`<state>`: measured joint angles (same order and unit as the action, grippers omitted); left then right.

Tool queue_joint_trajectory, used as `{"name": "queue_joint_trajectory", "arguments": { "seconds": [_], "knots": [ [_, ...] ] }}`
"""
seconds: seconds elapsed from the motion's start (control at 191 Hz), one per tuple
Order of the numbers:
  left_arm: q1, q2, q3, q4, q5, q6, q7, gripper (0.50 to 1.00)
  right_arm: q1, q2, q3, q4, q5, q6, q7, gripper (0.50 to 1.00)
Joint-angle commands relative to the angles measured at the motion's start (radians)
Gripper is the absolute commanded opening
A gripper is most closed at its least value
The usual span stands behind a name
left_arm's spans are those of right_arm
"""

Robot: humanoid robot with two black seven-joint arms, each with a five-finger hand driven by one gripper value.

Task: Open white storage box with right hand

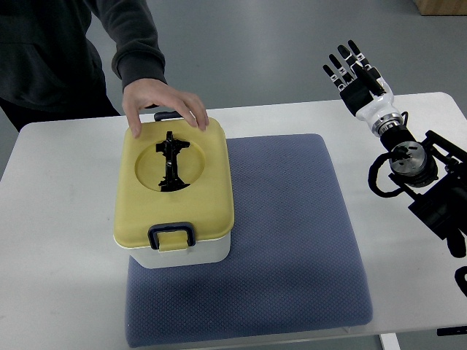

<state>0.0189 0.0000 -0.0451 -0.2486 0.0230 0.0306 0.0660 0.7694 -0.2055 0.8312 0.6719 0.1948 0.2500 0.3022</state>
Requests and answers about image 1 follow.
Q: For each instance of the yellow box lid black handle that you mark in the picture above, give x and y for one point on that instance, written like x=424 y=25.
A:
x=174 y=188

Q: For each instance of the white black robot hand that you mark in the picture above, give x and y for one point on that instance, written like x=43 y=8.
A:
x=360 y=85

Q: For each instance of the dark grey sleeved forearm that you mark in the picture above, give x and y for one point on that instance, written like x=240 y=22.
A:
x=130 y=25

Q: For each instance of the person's dark hoodie torso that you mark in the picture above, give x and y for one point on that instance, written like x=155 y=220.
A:
x=49 y=69

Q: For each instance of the white storage box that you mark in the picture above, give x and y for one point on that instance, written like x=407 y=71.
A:
x=203 y=252

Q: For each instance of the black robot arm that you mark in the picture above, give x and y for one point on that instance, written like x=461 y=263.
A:
x=431 y=172

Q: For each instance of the blue padded cushion mat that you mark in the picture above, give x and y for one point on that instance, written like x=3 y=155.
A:
x=294 y=263

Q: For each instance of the white table leg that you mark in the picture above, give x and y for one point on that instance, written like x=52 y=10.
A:
x=389 y=341

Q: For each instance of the cardboard box corner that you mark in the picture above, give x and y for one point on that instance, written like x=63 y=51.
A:
x=441 y=7

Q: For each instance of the person's bare hand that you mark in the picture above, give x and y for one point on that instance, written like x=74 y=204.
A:
x=144 y=93

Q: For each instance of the black bracket under table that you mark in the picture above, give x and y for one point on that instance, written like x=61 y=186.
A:
x=450 y=331

